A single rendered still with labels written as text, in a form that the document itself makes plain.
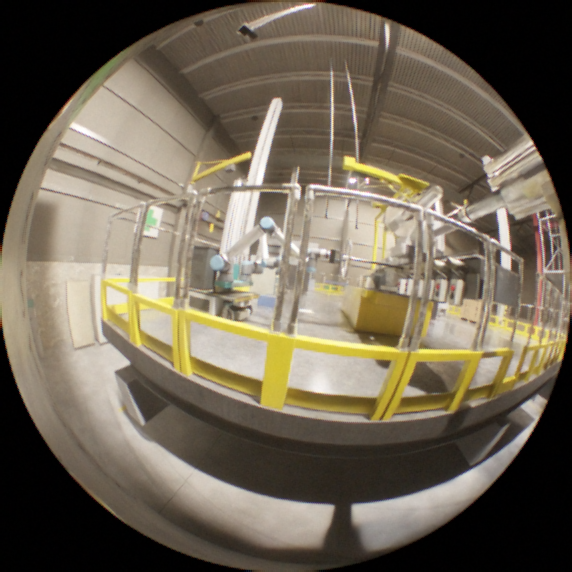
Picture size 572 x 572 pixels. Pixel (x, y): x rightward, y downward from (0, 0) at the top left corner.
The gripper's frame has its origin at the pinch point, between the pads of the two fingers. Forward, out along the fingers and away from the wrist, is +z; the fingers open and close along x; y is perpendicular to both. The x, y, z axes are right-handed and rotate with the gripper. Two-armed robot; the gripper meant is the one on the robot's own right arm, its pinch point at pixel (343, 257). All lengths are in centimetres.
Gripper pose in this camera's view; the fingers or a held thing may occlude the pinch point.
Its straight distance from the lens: 162.1
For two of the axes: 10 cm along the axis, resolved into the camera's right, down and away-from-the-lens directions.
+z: 9.7, 1.5, -1.8
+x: -0.9, 9.5, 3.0
